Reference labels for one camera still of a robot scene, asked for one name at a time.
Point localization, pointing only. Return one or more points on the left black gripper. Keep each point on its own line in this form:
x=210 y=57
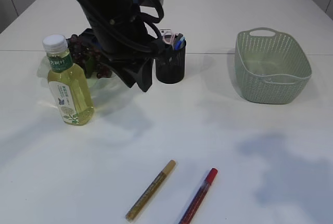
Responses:
x=127 y=31

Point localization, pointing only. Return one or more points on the pink capped scissors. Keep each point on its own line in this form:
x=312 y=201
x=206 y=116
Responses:
x=169 y=40

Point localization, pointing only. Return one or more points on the clear plastic ruler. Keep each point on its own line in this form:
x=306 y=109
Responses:
x=166 y=32

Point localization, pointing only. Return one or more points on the blue capped scissors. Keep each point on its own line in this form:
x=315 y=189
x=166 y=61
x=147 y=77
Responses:
x=178 y=42

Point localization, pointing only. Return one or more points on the dark red grape bunch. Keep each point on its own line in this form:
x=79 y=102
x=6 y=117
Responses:
x=88 y=58

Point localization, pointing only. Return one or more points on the green tea bottle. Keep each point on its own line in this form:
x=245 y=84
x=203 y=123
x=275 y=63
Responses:
x=67 y=82

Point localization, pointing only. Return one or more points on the gold glitter pen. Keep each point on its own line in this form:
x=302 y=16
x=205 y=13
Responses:
x=150 y=191

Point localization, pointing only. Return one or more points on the clear plastic sheet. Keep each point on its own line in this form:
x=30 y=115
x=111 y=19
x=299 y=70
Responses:
x=270 y=74

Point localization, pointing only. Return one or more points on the red glitter pen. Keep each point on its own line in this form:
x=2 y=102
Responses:
x=199 y=197

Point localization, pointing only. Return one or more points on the green wavy plastic plate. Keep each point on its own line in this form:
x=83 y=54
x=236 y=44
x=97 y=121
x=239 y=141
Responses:
x=95 y=85

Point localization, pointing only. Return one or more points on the black mesh pen holder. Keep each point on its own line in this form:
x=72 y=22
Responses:
x=170 y=65

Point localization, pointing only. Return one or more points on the green woven plastic basket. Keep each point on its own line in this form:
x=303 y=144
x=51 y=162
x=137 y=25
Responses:
x=281 y=51

